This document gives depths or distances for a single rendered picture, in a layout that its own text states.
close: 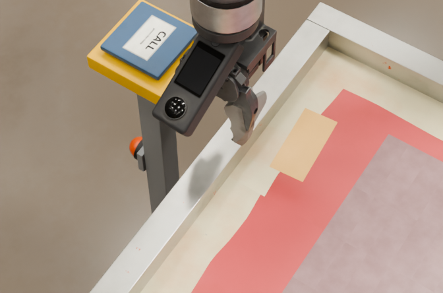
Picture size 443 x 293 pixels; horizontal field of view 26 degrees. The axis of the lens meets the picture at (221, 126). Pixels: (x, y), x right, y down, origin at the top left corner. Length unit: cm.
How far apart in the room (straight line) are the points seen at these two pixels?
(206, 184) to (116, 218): 113
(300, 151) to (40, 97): 135
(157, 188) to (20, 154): 83
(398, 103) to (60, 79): 138
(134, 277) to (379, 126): 39
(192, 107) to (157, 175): 61
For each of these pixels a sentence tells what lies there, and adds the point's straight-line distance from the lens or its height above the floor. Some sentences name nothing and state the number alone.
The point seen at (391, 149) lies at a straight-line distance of 127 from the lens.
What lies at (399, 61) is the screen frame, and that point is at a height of 99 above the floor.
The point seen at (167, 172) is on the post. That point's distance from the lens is 160.
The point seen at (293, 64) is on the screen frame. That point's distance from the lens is 129.
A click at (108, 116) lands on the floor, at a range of 245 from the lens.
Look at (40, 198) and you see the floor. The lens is 235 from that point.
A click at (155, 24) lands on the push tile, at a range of 136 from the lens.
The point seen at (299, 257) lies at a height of 96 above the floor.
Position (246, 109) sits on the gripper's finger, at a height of 113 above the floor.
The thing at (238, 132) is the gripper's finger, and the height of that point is 108.
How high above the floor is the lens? 201
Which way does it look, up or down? 56 degrees down
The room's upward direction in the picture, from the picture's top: straight up
